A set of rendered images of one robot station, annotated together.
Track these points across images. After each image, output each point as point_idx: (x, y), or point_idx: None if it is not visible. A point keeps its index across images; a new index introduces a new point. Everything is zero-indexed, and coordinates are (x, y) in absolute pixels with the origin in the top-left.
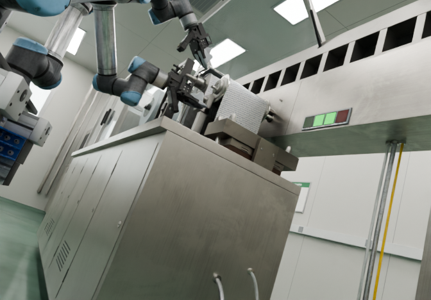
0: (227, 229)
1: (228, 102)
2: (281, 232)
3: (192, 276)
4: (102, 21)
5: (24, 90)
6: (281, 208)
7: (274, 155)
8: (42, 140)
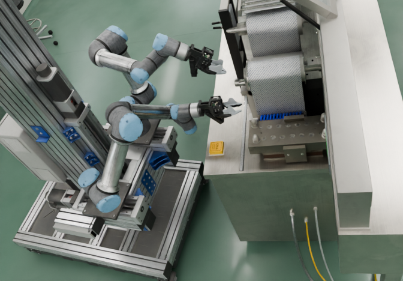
0: (285, 199)
1: (258, 94)
2: (332, 190)
3: (275, 215)
4: None
5: (140, 209)
6: (323, 182)
7: (302, 154)
8: (173, 142)
